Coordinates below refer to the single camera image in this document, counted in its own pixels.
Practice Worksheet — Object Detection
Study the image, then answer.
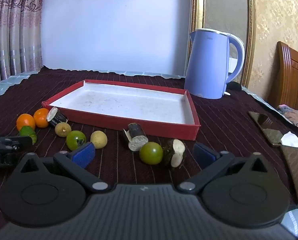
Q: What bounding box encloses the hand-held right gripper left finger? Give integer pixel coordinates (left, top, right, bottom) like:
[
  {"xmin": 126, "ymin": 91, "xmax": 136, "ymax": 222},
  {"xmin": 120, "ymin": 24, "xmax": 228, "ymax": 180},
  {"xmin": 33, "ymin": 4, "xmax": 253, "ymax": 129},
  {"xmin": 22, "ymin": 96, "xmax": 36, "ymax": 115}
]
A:
[{"xmin": 13, "ymin": 142, "xmax": 112, "ymax": 193}]

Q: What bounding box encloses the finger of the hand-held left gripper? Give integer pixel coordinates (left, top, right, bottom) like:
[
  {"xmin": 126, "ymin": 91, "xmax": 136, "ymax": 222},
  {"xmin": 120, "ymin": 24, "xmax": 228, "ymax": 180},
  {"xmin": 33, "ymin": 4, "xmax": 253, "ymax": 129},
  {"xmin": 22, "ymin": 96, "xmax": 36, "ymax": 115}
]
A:
[{"xmin": 0, "ymin": 135, "xmax": 33, "ymax": 155}]

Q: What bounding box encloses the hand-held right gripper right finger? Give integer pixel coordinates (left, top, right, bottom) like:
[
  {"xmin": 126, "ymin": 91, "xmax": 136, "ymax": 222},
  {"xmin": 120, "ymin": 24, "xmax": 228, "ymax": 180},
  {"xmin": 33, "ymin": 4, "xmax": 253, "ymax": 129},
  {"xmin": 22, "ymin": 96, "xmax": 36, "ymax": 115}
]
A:
[{"xmin": 176, "ymin": 142, "xmax": 279, "ymax": 194}]

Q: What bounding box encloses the green tomato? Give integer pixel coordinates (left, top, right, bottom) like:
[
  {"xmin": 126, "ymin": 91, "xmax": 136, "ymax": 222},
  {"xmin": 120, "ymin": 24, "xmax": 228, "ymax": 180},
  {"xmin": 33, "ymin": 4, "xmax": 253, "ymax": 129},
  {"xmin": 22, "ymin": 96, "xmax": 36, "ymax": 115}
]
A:
[
  {"xmin": 66, "ymin": 130, "xmax": 87, "ymax": 152},
  {"xmin": 139, "ymin": 142, "xmax": 164, "ymax": 165}
]

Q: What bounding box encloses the green mandarin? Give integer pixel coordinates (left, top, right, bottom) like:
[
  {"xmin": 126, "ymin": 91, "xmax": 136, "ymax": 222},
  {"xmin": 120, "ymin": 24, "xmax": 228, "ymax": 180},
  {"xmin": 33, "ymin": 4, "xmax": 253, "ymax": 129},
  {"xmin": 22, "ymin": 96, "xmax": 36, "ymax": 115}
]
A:
[{"xmin": 19, "ymin": 126, "xmax": 38, "ymax": 145}]

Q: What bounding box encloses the tan longan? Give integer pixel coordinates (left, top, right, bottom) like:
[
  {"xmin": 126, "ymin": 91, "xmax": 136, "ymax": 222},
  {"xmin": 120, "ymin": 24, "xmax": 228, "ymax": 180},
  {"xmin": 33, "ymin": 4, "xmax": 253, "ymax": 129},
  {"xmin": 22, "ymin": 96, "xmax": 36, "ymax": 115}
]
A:
[
  {"xmin": 55, "ymin": 122, "xmax": 72, "ymax": 138},
  {"xmin": 90, "ymin": 130, "xmax": 108, "ymax": 150}
]

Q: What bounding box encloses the orange mandarin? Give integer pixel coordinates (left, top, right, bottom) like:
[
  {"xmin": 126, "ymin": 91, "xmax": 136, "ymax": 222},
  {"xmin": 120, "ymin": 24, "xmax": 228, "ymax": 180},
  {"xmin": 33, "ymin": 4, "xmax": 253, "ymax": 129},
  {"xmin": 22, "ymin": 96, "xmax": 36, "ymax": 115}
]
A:
[
  {"xmin": 16, "ymin": 114, "xmax": 36, "ymax": 131},
  {"xmin": 33, "ymin": 108, "xmax": 50, "ymax": 129}
]

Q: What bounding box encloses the sugarcane piece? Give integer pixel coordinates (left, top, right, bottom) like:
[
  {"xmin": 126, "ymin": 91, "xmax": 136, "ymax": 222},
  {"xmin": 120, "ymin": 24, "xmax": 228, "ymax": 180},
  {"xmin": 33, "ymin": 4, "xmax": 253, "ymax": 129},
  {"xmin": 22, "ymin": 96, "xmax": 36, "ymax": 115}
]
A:
[
  {"xmin": 46, "ymin": 107, "xmax": 69, "ymax": 127},
  {"xmin": 123, "ymin": 122, "xmax": 149, "ymax": 152},
  {"xmin": 163, "ymin": 139, "xmax": 187, "ymax": 168}
]

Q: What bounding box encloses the red cardboard box tray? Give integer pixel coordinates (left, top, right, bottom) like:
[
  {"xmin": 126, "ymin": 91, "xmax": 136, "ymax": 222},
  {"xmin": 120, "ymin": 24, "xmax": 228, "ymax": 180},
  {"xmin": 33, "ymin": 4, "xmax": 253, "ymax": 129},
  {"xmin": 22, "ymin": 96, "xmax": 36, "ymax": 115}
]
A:
[{"xmin": 42, "ymin": 79, "xmax": 201, "ymax": 141}]

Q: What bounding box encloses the blue electric kettle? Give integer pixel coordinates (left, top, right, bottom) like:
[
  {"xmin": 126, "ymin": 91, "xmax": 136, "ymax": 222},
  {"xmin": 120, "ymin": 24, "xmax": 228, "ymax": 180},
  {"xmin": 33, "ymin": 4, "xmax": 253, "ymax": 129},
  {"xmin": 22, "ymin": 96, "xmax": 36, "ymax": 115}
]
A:
[{"xmin": 183, "ymin": 29, "xmax": 246, "ymax": 100}]

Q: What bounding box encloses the white tissue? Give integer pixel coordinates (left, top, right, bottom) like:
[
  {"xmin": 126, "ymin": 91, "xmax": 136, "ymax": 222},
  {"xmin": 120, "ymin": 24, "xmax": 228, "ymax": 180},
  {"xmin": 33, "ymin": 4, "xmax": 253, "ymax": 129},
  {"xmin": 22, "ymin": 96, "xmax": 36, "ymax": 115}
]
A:
[{"xmin": 280, "ymin": 131, "xmax": 298, "ymax": 155}]

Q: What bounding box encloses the pink patterned curtain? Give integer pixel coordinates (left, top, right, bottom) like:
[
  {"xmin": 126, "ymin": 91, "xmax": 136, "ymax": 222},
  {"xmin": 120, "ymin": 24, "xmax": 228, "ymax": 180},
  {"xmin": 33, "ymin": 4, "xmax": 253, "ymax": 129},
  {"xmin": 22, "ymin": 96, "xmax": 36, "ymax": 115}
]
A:
[{"xmin": 0, "ymin": 0, "xmax": 46, "ymax": 83}]

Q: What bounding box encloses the pink cloth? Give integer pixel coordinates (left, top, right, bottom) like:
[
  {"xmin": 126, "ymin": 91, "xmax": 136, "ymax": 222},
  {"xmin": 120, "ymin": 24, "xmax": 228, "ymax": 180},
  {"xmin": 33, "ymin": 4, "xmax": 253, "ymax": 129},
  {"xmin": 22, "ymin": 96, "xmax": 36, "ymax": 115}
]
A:
[{"xmin": 276, "ymin": 104, "xmax": 298, "ymax": 138}]

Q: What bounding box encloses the wooden headboard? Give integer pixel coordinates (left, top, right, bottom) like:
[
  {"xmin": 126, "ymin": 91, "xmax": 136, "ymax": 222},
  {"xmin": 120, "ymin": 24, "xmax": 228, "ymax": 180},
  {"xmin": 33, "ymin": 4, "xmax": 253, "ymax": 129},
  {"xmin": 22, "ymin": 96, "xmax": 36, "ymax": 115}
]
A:
[{"xmin": 268, "ymin": 41, "xmax": 298, "ymax": 110}]

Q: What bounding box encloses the white backdrop board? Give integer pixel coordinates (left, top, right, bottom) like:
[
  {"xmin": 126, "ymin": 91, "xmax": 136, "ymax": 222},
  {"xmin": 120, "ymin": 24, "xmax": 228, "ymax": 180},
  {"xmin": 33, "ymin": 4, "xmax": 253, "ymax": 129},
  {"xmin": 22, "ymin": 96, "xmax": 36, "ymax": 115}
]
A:
[{"xmin": 40, "ymin": 0, "xmax": 192, "ymax": 77}]

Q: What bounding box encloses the white wall socket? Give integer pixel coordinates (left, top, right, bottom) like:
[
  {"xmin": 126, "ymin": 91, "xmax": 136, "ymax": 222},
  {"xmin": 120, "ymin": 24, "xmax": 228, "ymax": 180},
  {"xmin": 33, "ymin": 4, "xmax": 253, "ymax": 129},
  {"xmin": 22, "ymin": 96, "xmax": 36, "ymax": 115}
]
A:
[{"xmin": 228, "ymin": 57, "xmax": 237, "ymax": 75}]

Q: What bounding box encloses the gold framed wall panel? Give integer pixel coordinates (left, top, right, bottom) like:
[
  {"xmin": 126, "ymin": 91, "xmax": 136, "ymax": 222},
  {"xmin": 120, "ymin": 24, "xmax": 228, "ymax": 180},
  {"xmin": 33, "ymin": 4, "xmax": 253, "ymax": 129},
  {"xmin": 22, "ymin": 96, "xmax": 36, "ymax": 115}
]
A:
[{"xmin": 190, "ymin": 0, "xmax": 257, "ymax": 88}]

